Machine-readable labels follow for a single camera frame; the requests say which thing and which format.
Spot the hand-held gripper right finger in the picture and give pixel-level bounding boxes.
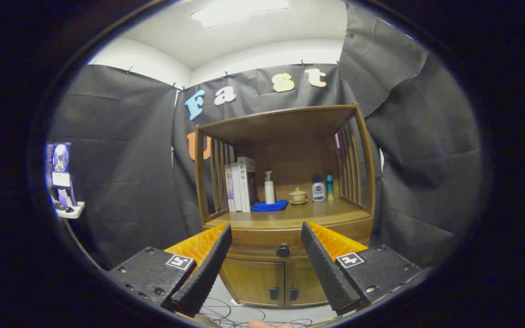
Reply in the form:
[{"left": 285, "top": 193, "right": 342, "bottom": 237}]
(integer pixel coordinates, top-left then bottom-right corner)
[{"left": 300, "top": 220, "right": 423, "bottom": 317}]

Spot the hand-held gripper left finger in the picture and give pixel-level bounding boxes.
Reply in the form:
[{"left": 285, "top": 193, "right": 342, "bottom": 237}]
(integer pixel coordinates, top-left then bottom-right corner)
[{"left": 107, "top": 222, "right": 233, "bottom": 318}]

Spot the wooden drawer with black knob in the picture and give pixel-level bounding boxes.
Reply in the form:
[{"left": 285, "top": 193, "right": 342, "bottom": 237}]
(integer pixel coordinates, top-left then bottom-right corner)
[{"left": 204, "top": 218, "right": 373, "bottom": 261}]

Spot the wooden cabinet door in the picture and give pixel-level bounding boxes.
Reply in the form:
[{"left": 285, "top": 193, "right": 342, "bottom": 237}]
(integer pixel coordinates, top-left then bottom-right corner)
[
  {"left": 221, "top": 259, "right": 286, "bottom": 307},
  {"left": 284, "top": 261, "right": 329, "bottom": 307}
]

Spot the wooden countertop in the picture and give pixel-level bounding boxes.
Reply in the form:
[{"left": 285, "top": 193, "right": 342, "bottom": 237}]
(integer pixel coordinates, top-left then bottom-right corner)
[{"left": 204, "top": 198, "right": 371, "bottom": 228}]

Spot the wooden cabinet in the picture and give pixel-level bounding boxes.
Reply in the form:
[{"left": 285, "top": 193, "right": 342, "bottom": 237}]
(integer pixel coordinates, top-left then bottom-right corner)
[{"left": 193, "top": 104, "right": 377, "bottom": 308}]

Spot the white lotion bottle blue cap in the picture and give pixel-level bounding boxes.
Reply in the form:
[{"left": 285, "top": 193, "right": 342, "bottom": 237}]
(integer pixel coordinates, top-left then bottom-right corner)
[{"left": 311, "top": 179, "right": 326, "bottom": 202}]

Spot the beige lidded teacup with saucer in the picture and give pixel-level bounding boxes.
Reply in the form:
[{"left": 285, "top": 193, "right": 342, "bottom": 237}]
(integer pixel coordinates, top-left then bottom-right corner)
[{"left": 288, "top": 187, "right": 309, "bottom": 205}]

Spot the purple floral book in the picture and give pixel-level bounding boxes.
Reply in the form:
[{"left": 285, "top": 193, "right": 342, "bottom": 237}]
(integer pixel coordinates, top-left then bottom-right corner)
[{"left": 224, "top": 164, "right": 236, "bottom": 211}]

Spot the thin white book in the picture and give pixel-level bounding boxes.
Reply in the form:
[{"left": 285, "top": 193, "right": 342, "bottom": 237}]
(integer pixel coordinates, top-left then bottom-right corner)
[{"left": 231, "top": 163, "right": 243, "bottom": 212}]

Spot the blue folded cloth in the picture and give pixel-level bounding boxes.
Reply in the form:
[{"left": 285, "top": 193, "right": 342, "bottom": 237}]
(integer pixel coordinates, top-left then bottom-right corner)
[{"left": 251, "top": 199, "right": 289, "bottom": 212}]

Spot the white pump bottle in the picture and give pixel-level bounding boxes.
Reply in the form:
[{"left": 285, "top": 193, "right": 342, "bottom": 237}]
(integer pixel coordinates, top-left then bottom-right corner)
[{"left": 264, "top": 170, "right": 276, "bottom": 205}]

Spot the thick white portrait book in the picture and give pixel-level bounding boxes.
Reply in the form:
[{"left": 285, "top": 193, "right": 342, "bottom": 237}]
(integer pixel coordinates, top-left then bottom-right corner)
[{"left": 237, "top": 157, "right": 258, "bottom": 212}]

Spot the purple poster stand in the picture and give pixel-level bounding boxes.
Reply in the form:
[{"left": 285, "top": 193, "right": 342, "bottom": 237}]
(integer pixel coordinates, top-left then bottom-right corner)
[{"left": 46, "top": 143, "right": 78, "bottom": 208}]

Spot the ceiling light panel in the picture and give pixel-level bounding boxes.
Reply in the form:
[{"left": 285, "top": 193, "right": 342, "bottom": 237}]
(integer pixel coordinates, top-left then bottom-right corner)
[{"left": 190, "top": 0, "right": 291, "bottom": 29}]

